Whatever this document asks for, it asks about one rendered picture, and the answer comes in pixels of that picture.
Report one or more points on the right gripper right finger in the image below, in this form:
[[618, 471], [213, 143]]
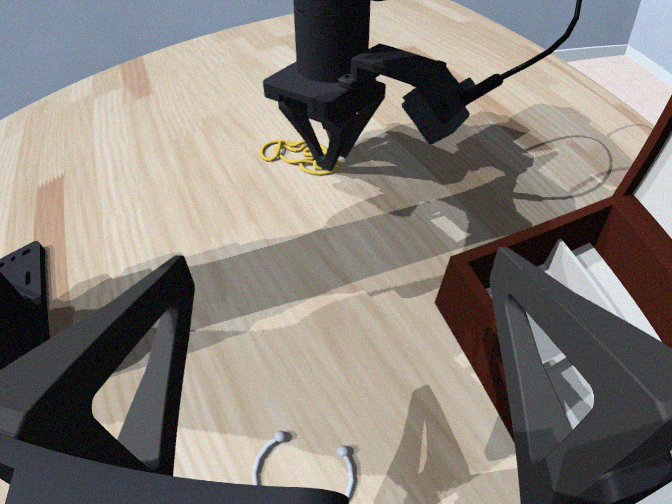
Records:
[[629, 371]]

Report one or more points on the silver open bangle with ball ends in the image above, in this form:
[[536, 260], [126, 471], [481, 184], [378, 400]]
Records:
[[280, 436]]

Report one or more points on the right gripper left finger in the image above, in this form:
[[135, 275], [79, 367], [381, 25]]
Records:
[[46, 395]]

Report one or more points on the gold chain necklace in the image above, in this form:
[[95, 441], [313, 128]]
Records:
[[308, 160]]

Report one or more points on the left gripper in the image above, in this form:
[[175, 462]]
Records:
[[335, 67]]

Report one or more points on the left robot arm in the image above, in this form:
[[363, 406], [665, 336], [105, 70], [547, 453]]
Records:
[[24, 322]]

